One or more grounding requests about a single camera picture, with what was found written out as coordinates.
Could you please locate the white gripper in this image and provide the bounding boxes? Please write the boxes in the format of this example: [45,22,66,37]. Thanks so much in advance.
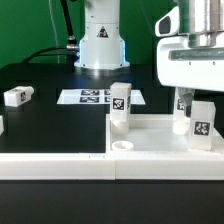
[157,34,224,114]

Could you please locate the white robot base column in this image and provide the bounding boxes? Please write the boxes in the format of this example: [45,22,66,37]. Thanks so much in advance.
[74,0,130,76]

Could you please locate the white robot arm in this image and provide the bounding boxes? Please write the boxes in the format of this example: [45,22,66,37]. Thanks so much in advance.
[155,0,224,111]

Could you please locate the white left fence piece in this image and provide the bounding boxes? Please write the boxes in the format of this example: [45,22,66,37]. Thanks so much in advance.
[0,115,4,136]

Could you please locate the white marker base plate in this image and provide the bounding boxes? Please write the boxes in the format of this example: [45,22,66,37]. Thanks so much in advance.
[57,88,146,106]

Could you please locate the white square table top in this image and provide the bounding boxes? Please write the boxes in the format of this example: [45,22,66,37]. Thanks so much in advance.
[106,114,224,155]

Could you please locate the black cable bundle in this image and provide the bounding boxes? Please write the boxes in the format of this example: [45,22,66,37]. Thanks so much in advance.
[21,0,81,68]

